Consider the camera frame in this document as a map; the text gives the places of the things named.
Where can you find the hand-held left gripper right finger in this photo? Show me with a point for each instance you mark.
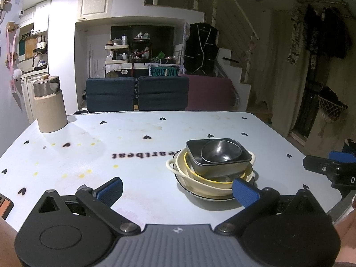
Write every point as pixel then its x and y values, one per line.
pixel 246 193

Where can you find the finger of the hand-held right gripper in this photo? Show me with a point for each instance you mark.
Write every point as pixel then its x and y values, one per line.
pixel 317 164
pixel 340 156

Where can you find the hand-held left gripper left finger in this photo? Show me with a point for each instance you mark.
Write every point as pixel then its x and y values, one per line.
pixel 111 192

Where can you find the steel rectangular container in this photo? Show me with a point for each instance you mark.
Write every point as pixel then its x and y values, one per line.
pixel 194 151
pixel 222 178

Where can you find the white bowl with dark rim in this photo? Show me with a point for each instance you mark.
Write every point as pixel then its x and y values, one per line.
pixel 205 198

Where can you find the small round steel bowl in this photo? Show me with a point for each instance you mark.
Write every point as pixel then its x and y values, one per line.
pixel 219 150

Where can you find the flower-print bowl with yellow rim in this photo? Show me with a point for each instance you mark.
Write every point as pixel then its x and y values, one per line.
pixel 189 169

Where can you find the dark cloth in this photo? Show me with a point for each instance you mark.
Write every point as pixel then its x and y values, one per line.
pixel 350 146

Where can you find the net basket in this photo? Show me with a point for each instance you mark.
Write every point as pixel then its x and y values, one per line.
pixel 332 111

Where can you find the person's right leg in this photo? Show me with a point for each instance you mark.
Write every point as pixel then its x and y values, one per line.
pixel 347 239

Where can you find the person's leg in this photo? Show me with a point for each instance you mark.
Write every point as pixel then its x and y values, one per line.
pixel 347 239
pixel 8 247

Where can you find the white-rimmed bin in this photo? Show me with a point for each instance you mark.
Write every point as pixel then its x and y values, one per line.
pixel 80 111

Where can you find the dark blue chair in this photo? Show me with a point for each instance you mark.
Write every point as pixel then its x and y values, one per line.
pixel 110 94
pixel 162 93

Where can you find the beige kettle with steel top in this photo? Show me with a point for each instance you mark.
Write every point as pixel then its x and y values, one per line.
pixel 51 111

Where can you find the orange printed card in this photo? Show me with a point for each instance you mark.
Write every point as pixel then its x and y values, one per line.
pixel 5 207

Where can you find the maroon chair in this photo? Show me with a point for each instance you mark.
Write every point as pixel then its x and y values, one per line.
pixel 211 91

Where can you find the person's left leg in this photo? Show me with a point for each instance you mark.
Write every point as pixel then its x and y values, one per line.
pixel 8 247

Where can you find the white kitchen cabinet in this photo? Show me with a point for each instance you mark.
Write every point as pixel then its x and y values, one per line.
pixel 27 97

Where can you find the hanging dark garment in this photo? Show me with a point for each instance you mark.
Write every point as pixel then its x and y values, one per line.
pixel 328 30

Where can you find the patterned curtain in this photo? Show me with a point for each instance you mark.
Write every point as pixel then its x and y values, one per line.
pixel 297 36

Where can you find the teal sign box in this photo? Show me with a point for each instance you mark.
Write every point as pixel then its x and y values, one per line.
pixel 164 71

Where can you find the white shelf rack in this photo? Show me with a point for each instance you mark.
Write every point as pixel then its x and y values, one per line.
pixel 116 52

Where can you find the black jacket with white trim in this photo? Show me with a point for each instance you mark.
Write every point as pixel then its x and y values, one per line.
pixel 201 50

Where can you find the white plush toy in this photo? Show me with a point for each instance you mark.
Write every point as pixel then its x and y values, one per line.
pixel 17 73

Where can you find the stair railing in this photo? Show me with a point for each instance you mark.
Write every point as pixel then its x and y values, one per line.
pixel 236 19

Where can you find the pink ribbon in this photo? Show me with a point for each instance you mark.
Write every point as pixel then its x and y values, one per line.
pixel 11 50

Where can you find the white cabinet door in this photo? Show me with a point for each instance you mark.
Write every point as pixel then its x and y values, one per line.
pixel 96 2

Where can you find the wooden wall decoration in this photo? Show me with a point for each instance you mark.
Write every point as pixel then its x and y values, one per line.
pixel 5 4

